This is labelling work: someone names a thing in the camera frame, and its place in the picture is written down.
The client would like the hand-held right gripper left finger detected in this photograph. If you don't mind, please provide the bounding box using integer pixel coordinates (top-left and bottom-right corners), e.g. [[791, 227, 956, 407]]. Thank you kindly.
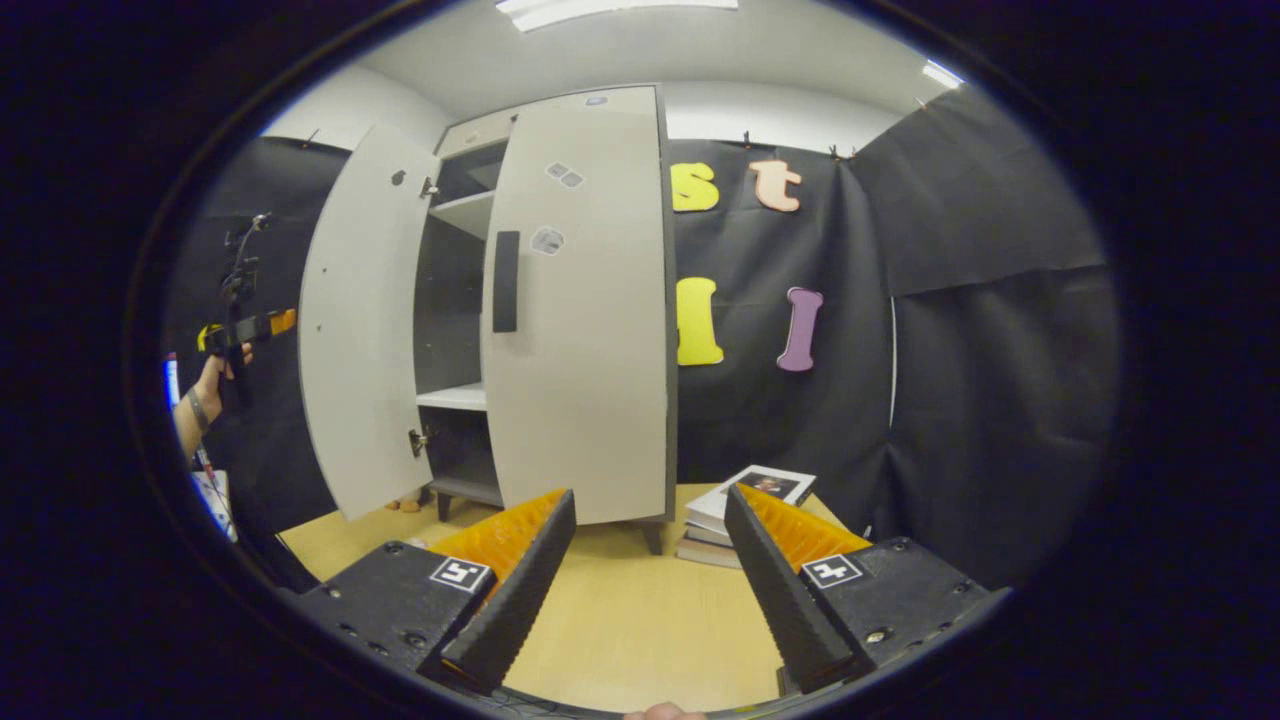
[[295, 488, 579, 696]]

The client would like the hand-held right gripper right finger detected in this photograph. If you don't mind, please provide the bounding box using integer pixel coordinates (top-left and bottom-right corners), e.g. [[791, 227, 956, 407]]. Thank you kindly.
[[723, 483, 993, 694]]

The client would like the grey cabinet door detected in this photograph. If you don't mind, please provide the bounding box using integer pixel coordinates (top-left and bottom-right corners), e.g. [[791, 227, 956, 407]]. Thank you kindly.
[[298, 122, 443, 523], [482, 85, 673, 528]]

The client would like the grey cabinet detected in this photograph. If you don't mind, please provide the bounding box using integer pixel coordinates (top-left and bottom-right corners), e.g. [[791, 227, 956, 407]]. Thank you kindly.
[[410, 85, 681, 556]]

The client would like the grey cabinet drawer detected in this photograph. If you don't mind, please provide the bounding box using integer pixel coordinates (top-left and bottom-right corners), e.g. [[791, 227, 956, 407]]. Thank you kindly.
[[437, 108, 516, 159]]

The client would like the brown book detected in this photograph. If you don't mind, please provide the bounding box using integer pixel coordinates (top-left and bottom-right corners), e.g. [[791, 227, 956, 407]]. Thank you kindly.
[[678, 538, 747, 570]]

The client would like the black backdrop cloth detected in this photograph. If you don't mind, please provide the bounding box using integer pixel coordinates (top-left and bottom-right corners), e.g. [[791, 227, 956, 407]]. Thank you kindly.
[[165, 135, 351, 591], [665, 85, 1121, 591]]

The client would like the white printed board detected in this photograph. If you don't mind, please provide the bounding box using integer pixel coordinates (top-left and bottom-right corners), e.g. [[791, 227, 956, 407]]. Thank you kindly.
[[163, 350, 241, 546]]

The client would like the large ceiling light panel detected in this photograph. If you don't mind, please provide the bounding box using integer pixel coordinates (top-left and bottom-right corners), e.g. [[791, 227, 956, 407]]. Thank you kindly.
[[495, 0, 741, 33]]

